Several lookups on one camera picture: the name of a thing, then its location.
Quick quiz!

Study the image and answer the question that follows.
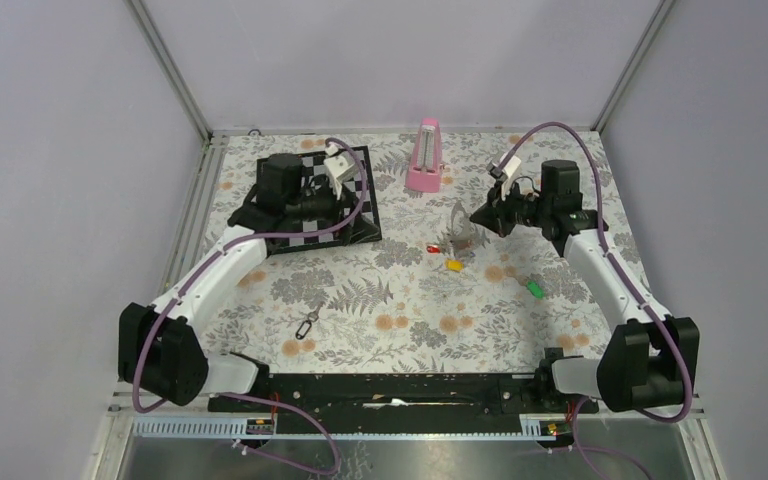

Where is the black carabiner key clip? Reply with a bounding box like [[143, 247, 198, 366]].
[[295, 304, 322, 341]]

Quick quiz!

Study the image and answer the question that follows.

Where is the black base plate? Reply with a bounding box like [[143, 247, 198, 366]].
[[207, 372, 600, 436]]

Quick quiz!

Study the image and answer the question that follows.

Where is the grey slotted cable duct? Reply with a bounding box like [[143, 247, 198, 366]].
[[133, 413, 556, 441]]

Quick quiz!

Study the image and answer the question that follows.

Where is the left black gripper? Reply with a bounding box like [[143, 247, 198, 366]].
[[286, 177, 379, 244]]

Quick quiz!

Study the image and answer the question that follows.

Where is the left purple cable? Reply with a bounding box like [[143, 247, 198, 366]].
[[131, 137, 370, 476]]

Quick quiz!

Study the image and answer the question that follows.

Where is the floral table mat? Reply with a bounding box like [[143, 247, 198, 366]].
[[201, 129, 645, 373]]

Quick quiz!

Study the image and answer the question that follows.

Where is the black white chessboard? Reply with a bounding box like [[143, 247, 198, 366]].
[[228, 146, 383, 255]]

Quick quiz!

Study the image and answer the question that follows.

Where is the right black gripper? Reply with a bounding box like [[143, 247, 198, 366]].
[[469, 177, 551, 239]]

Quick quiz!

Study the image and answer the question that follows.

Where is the pink metronome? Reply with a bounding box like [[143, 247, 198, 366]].
[[405, 118, 443, 193]]

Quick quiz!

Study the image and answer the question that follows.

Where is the keyring with coloured key tags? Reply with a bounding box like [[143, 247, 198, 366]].
[[425, 201, 479, 265]]

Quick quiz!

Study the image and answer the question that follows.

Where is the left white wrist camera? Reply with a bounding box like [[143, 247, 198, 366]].
[[323, 144, 359, 200]]

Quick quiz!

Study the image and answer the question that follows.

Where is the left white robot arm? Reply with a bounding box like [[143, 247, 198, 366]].
[[117, 142, 381, 412]]

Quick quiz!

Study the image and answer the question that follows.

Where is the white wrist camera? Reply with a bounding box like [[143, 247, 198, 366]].
[[487, 156, 521, 201], [323, 144, 359, 200]]

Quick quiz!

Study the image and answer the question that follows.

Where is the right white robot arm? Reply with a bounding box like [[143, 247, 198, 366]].
[[470, 158, 700, 417]]

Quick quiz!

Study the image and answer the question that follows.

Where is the purple cable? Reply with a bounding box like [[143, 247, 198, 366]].
[[496, 121, 695, 480], [131, 137, 370, 476]]

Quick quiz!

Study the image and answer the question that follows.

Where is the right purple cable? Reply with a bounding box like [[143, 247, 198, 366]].
[[496, 121, 695, 480]]

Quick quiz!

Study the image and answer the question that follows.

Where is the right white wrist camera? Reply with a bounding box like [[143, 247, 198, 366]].
[[487, 156, 521, 201]]

